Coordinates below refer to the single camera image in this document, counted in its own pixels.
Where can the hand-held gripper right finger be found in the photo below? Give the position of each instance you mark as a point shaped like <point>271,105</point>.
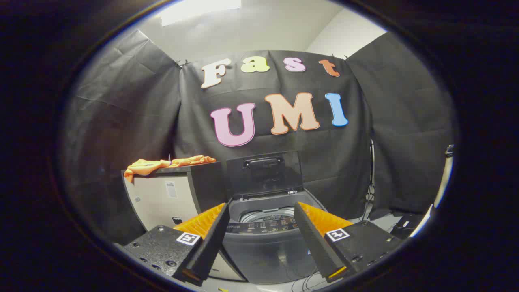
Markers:
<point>318,243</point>

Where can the black light stand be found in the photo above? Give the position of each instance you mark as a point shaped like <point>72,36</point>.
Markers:
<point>371,182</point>

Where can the black box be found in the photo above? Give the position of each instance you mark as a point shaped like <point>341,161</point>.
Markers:
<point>407,225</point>

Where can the black backdrop cloth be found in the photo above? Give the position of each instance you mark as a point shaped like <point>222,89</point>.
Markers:
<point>332,162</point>

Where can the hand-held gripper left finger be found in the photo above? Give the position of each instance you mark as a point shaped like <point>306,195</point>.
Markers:
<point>211,247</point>

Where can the grey white cabinet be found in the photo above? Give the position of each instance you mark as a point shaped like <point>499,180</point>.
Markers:
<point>154,202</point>

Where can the orange cloth garment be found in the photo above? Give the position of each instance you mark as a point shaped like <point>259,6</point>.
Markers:
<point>146,165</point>

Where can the grey washing machine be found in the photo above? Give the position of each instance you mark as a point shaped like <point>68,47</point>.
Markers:
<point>263,251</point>

